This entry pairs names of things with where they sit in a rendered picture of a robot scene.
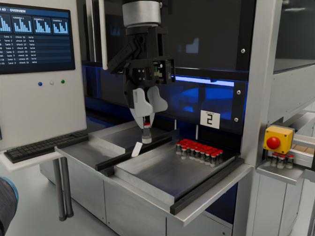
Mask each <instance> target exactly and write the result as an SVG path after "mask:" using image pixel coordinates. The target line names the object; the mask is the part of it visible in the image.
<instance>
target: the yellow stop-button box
mask: <svg viewBox="0 0 315 236"><path fill-rule="evenodd" d="M294 131H295V129H294V128H289V127H284V126H279V125H272V126H270V127H269V128H267V129H266V130H265V137H264V145H263V148H264V149H267V150H270V151H274V152H278V153H281V154H286V153H287V152H288V151H289V150H290V149H291V148H292V145H293V137H294ZM270 137H277V138H278V139H279V140H280V142H281V144H280V147H278V148H277V149H270V148H269V147H268V146H267V144H266V141H267V139H268V138H270Z"/></svg>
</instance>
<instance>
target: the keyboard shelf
mask: <svg viewBox="0 0 315 236"><path fill-rule="evenodd" d="M61 157H64V156H63V155H61V154H60V153H58V152H56V151H55V152H52V153H49V154H45V155H41V156H38V157H35V158H31V159H28V160H25V161H21V162H17V163H14V164H13V163H12V162H11V161H10V160H9V159H8V158H7V157H6V156H5V155H4V154H1V155H0V162H1V163H2V165H3V166H4V167H5V168H6V169H7V170H8V172H9V173H12V172H16V171H19V170H22V169H25V168H29V167H32V166H35V165H38V164H41V163H45V162H48V161H51V160H54V159H57V158H61Z"/></svg>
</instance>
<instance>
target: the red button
mask: <svg viewBox="0 0 315 236"><path fill-rule="evenodd" d="M266 144H267V146H268V147H269V148H270V149H277V148H278V147H280V144H281V142H280V140H279V139H278V138H277V137H270V138H268V139H267V141H266Z"/></svg>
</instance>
